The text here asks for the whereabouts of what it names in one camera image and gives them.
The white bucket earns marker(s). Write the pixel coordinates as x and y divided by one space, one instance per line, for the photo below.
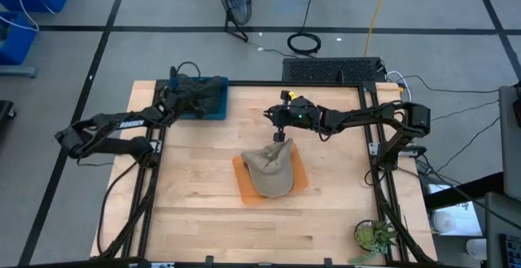
456 219

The grey cabinet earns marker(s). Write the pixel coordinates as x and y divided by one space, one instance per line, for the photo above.
500 227

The black chair base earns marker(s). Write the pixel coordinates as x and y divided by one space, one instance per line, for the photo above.
5 113

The dark charcoal baseball cap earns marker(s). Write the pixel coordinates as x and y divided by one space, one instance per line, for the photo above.
213 95

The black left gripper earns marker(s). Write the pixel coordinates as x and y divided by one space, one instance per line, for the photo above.
183 97

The black perforated computer case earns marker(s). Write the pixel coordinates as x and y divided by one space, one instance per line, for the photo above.
325 70

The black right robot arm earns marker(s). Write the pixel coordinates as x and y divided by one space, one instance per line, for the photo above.
366 115

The blue plastic bin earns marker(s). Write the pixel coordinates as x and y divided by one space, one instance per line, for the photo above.
211 117

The orange translucent plastic bin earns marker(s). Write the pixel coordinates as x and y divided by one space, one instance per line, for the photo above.
299 178

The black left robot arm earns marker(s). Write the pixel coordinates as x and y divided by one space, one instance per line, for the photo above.
130 122

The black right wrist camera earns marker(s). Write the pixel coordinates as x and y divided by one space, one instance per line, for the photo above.
284 96

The grey desk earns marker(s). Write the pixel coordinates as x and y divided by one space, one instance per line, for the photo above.
510 158

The beige baseball cap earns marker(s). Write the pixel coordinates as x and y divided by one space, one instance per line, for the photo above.
270 174

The black aluminium table frame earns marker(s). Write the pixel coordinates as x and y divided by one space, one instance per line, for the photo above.
260 83

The black beam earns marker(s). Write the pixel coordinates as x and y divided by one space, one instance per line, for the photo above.
468 188

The green succulent in pot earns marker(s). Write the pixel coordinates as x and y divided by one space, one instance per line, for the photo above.
372 237

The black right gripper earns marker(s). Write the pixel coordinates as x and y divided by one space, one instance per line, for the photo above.
297 115

